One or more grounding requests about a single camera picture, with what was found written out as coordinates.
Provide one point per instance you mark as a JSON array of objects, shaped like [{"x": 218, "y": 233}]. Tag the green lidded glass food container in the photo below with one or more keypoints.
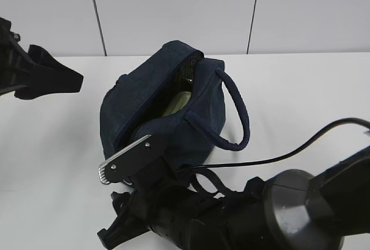
[{"x": 177, "y": 103}]

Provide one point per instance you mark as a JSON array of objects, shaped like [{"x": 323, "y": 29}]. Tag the dark navy fabric lunch bag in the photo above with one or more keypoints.
[{"x": 133, "y": 107}]

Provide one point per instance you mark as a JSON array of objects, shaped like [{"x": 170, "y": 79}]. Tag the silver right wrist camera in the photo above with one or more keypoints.
[{"x": 131, "y": 159}]

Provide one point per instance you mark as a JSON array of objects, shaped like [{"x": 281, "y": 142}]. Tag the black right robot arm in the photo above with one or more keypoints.
[{"x": 292, "y": 210}]

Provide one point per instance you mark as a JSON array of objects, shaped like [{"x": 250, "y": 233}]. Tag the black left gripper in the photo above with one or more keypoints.
[{"x": 35, "y": 73}]

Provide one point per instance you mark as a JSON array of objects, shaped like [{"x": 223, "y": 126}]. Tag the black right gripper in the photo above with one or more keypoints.
[{"x": 162, "y": 204}]

